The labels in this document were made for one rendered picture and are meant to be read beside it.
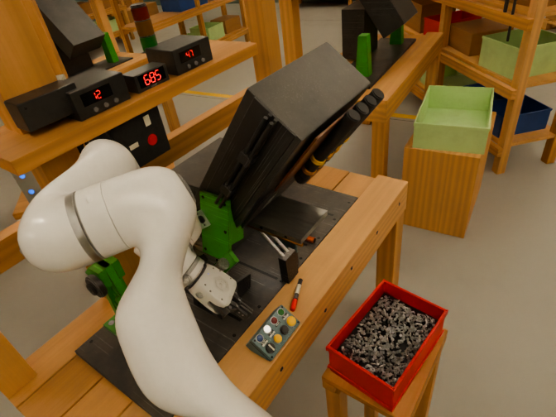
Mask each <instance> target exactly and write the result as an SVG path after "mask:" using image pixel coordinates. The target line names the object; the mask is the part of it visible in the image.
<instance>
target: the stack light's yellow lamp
mask: <svg viewBox="0 0 556 417"><path fill-rule="evenodd" d="M135 26H136V29H137V33H138V35H139V37H140V38H145V37H149V36H154V35H155V32H154V29H153V25H152V23H151V19H150V20H148V21H144V22H135Z"/></svg>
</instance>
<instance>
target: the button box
mask: <svg viewBox="0 0 556 417"><path fill-rule="evenodd" d="M279 309H283V310H284V314H283V315H279V314H278V310H279ZM290 316H293V317H295V316H294V315H293V314H291V313H290V312H289V311H288V310H287V309H286V308H285V307H284V306H283V305H280V306H279V307H278V308H276V309H275V310H274V311H273V312H272V314H271V315H270V316H269V317H268V319H267V320H266V321H265V322H264V324H263V325H262V326H261V327H260V328H259V329H258V330H257V331H256V333H255V334H254V335H253V336H252V338H251V339H250V340H249V342H248V343H247V344H246V346H247V347H248V348H249V349H250V350H251V351H252V352H254V353H256V354H257V355H259V356H261V357H263V358H265V359H266V360H267V361H272V360H273V359H274V357H275V356H276V354H277V353H278V352H279V351H280V350H281V348H282V347H283V346H284V344H285V343H286V341H287V340H288V339H289V337H290V336H291V334H292V333H293V332H294V331H295V330H296V328H297V327H298V326H299V324H300V321H299V320H298V319H297V318H295V319H296V324H295V325H294V326H289V325H288V323H287V322H286V320H287V318H288V317H290ZM273 317H276V318H277V323H276V324H273V323H272V322H271V318H273ZM283 325H286V326H287V327H288V328H289V332H288V333H287V334H283V333H282V332H281V330H280V328H281V327H282V326H283ZM265 326H269V327H270V328H271V331H270V332H269V333H266V332H265V330H264V327H265ZM259 334H260V335H262V336H263V341H261V342H258V341H257V339H256V337H257V335H259ZM277 334H279V335H280V336H281V337H282V341H281V342H280V343H276V342H275V341H274V336H275V335H277ZM268 343H273V344H274V345H275V347H276V350H275V351H274V352H268V351H267V350H266V345H267V344H268Z"/></svg>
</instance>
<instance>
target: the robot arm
mask: <svg viewBox="0 0 556 417"><path fill-rule="evenodd" d="M201 232H202V226H201V223H200V221H199V219H198V217H197V208H196V200H195V198H194V195H193V193H192V191H191V189H190V187H189V186H188V184H187V183H186V181H185V180H184V179H183V178H182V177H181V175H179V174H177V173H176V172H174V171H173V170H170V169H168V168H165V167H161V166H149V167H144V168H140V166H139V165H138V163H137V161H136V159H135V158H134V156H133V155H132V153H131V152H130V151H129V150H128V149H127V148H126V147H125V146H123V145H122V144H120V143H118V142H116V141H112V140H108V139H98V140H94V141H91V142H90V143H89V144H88V145H86V146H85V148H84V149H83V150H82V151H81V153H80V155H79V159H78V160H77V161H76V162H75V163H74V164H73V165H72V166H71V167H70V168H69V169H68V170H67V171H65V172H64V173H63V174H61V175H60V176H58V177H57V178H56V179H54V180H53V181H51V182H50V183H49V184H48V185H47V186H46V187H45V188H44V189H42V190H41V191H40V192H39V193H38V194H37V195H36V196H35V198H34V199H33V200H32V201H31V202H30V203H29V205H28V206H27V208H26V210H25V212H24V214H23V215H22V218H21V221H20V223H19V226H18V230H17V241H18V245H19V247H20V252H21V254H22V255H23V256H24V257H25V258H26V260H27V261H28V262H29V263H30V264H32V265H33V266H35V267H36V268H38V269H40V270H43V271H48V272H53V273H62V272H68V271H74V270H77V269H80V268H83V267H86V266H89V265H92V264H94V263H96V262H98V261H101V260H103V259H106V258H108V257H111V256H114V255H116V254H118V253H120V252H124V251H126V250H128V249H130V248H133V247H135V248H134V253H136V254H137V255H138V256H139V257H140V262H139V266H138V268H137V271H136V273H135V274H134V276H133V277H132V280H131V282H130V283H129V285H128V287H127V288H126V290H125V292H124V294H123V295H122V298H121V299H120V301H119V304H118V306H117V310H116V315H115V328H116V333H117V338H118V341H119V343H120V346H121V348H122V352H123V354H124V357H125V358H126V361H127V365H128V366H129V368H130V371H131V373H132V375H133V377H134V379H135V381H136V383H137V385H138V386H139V388H140V389H141V391H142V393H143V394H144V395H145V397H146V398H147V399H148V400H149V401H150V402H151V403H152V404H154V405H155V406H157V407H158V408H160V409H162V410H164V411H165V412H168V413H171V414H173V415H178V416H183V417H272V416H271V415H270V414H269V413H267V412H266V411H265V410H264V409H262V408H261V407H260V406H259V405H258V404H256V403H255V402H254V401H252V400H251V399H250V398H248V397H247V396H246V395H245V394H243V393H242V392H241V391H240V390H239V389H238V388H237V387H236V386H235V385H234V384H233V383H232V382H231V381H230V380H229V379H228V377H227V376H226V375H225V374H224V372H223V371H222V369H221V368H220V366H219V365H218V364H217V362H216V361H215V359H214V358H213V355H212V353H211V352H210V351H209V348H208V346H207V344H206V342H205V341H204V338H203V335H202V333H201V332H200V329H199V326H198V324H197V322H196V319H195V317H194V314H193V311H192V309H191V308H190V305H189V301H188V300H187V297H186V293H185V287H186V286H187V287H186V288H187V289H188V290H189V292H190V294H191V295H192V296H193V297H195V299H197V300H198V301H199V302H200V303H201V304H203V305H204V306H205V307H206V308H208V309H209V310H211V311H212V312H214V313H215V314H221V315H222V316H223V317H225V316H226V315H227V314H228V313H233V312H234V313H235V314H237V315H238V316H239V317H241V318H242V319H244V320H246V319H248V318H249V317H250V316H251V315H252V312H253V309H252V308H250V307H249V306H248V305H246V304H244V303H243V302H242V299H241V298H240V297H239V296H238V295H237V282H236V281H235V280H234V279H233V278H232V277H230V276H229V275H227V274H226V273H224V272H223V271H220V270H219V269H218V268H216V267H214V266H211V265H209V264H208V263H207V264H204V260H202V259H201V258H200V257H198V256H197V255H195V254H194V253H193V252H192V251H191V247H192V246H193V245H194V244H195V243H196V241H197V240H198V238H199V236H200V234H201Z"/></svg>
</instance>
